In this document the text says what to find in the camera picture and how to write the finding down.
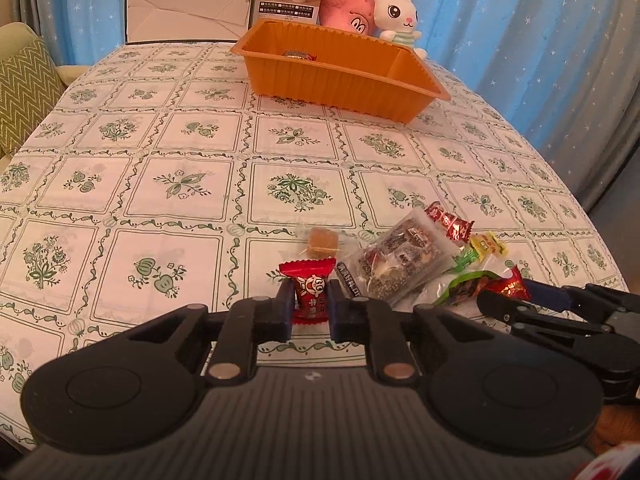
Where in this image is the clear packet of dark snack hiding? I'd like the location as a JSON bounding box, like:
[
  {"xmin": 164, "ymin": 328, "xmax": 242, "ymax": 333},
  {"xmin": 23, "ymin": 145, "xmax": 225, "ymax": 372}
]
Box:
[{"xmin": 336, "ymin": 210, "xmax": 463, "ymax": 307}]

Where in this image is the pink plush toy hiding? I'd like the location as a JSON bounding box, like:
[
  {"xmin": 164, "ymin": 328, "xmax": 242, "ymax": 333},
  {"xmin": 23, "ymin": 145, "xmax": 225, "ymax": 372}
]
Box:
[{"xmin": 320, "ymin": 0, "xmax": 377, "ymax": 37}]

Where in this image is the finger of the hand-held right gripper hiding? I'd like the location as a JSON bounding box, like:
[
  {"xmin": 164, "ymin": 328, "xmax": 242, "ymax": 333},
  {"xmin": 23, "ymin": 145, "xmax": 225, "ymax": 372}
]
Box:
[
  {"xmin": 524, "ymin": 281, "xmax": 640, "ymax": 317},
  {"xmin": 476, "ymin": 291, "xmax": 640, "ymax": 376}
]

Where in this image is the small red snack packet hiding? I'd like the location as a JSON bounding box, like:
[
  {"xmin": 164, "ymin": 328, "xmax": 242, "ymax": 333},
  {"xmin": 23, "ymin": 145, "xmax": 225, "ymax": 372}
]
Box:
[{"xmin": 482, "ymin": 266, "xmax": 532, "ymax": 302}]

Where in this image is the white bunny plush toy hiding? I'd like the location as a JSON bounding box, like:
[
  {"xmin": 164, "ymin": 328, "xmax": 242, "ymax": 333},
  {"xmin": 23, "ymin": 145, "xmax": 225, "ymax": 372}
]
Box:
[{"xmin": 367, "ymin": 0, "xmax": 428, "ymax": 60}]

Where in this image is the yellow green candy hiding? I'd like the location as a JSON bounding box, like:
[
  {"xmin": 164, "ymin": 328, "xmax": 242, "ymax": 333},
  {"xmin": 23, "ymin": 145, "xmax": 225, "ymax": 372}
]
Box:
[{"xmin": 452, "ymin": 231, "xmax": 508, "ymax": 267}]

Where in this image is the green snack packet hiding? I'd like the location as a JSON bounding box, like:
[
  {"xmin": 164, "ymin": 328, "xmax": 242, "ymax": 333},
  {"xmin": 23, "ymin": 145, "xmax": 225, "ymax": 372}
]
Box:
[{"xmin": 432, "ymin": 269, "xmax": 497, "ymax": 307}]

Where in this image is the green zigzag cushion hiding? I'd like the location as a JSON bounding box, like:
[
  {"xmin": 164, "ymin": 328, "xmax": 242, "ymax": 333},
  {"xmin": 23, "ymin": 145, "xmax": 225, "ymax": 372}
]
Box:
[{"xmin": 0, "ymin": 35, "xmax": 66, "ymax": 156}]

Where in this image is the blue star curtain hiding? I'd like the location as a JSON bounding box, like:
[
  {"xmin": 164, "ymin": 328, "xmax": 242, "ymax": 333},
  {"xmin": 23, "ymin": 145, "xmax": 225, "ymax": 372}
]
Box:
[{"xmin": 37, "ymin": 0, "xmax": 531, "ymax": 111}]

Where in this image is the orange plastic tray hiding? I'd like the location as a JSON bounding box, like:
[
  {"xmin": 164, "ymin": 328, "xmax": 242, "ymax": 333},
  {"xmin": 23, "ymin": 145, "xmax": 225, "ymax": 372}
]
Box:
[{"xmin": 230, "ymin": 20, "xmax": 451, "ymax": 123}]

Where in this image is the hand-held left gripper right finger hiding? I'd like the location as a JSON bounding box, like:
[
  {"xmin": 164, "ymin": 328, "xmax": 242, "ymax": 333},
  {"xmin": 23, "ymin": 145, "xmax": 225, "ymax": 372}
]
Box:
[{"xmin": 329, "ymin": 282, "xmax": 493, "ymax": 386}]

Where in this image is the red candy packet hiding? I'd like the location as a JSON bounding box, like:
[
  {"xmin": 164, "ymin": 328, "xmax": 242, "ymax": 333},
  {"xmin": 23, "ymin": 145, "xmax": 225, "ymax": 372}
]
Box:
[{"xmin": 278, "ymin": 256, "xmax": 337, "ymax": 325}]

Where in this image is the brown candy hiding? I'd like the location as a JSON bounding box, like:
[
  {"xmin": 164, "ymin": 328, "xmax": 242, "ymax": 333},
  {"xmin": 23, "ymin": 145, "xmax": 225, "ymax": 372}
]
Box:
[{"xmin": 296, "ymin": 225, "xmax": 353, "ymax": 257}]

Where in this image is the red white cloth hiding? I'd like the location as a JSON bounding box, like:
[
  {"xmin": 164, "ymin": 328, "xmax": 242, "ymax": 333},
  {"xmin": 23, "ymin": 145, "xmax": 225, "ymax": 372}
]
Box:
[{"xmin": 575, "ymin": 444, "xmax": 640, "ymax": 480}]

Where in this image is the flat white box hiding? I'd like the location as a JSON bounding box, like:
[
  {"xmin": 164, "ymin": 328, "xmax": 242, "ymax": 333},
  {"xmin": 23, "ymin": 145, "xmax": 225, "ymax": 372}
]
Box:
[{"xmin": 122, "ymin": 0, "xmax": 257, "ymax": 45}]

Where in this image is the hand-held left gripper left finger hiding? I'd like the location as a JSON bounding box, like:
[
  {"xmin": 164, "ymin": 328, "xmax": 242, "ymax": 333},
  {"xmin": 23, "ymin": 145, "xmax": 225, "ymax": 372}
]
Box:
[{"xmin": 127, "ymin": 280, "xmax": 296, "ymax": 387}]

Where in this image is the grey curtain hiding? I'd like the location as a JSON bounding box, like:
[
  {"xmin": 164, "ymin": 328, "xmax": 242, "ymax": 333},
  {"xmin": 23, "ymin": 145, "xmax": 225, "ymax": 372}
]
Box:
[
  {"xmin": 10, "ymin": 0, "xmax": 56, "ymax": 68},
  {"xmin": 505, "ymin": 0, "xmax": 640, "ymax": 216}
]

